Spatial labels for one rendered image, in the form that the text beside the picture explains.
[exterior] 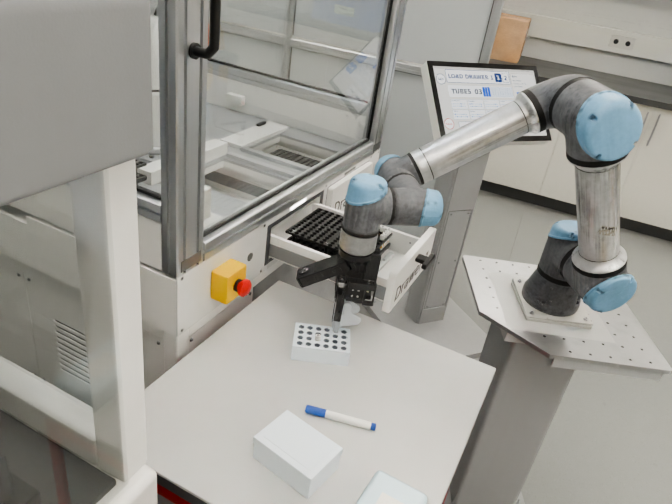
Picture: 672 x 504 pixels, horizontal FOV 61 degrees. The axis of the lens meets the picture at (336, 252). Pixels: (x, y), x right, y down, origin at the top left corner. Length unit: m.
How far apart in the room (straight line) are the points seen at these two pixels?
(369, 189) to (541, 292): 0.67
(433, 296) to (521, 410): 1.00
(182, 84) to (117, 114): 0.47
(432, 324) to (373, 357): 1.44
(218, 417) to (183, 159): 0.48
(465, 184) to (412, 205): 1.29
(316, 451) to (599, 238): 0.75
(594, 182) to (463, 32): 1.72
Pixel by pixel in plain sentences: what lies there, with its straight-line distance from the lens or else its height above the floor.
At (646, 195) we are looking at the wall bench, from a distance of 4.39.
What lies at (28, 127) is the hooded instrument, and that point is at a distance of 0.49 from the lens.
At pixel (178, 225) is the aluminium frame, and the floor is 1.06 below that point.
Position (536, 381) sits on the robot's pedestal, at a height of 0.57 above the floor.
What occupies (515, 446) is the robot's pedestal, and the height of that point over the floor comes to 0.32.
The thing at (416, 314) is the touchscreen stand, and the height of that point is 0.09.
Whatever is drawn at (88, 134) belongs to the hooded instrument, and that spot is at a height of 1.40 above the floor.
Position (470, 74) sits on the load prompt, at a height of 1.16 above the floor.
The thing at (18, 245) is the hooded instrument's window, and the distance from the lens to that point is 0.54.
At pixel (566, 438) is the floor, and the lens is 2.48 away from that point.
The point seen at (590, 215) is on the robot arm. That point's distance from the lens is 1.32.
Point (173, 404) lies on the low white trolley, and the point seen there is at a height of 0.76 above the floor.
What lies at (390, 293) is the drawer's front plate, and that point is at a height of 0.88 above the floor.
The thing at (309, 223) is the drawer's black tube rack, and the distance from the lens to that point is 1.50.
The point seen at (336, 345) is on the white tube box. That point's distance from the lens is 1.25.
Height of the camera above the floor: 1.58
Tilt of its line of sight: 29 degrees down
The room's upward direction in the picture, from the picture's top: 9 degrees clockwise
